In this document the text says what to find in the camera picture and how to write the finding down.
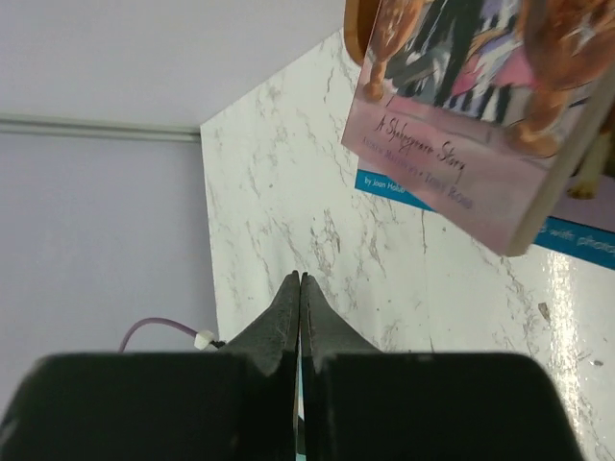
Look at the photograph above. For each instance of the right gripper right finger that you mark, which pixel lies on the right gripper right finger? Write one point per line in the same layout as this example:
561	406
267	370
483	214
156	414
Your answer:
322	332

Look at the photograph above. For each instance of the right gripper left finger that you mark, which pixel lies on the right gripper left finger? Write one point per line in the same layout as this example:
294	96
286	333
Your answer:
269	350

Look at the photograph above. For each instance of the pink illustrated children book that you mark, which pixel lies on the pink illustrated children book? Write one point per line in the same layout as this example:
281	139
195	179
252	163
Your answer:
544	55

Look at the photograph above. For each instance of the dog cover Bark book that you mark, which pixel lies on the dog cover Bark book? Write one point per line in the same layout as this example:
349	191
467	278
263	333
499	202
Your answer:
576	230

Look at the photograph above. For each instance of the teal plastic file folder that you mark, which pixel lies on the teal plastic file folder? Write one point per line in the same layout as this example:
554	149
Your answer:
299	426

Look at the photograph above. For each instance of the orange wooden tiered rack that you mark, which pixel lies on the orange wooden tiered rack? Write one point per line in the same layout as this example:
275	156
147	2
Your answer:
359	19

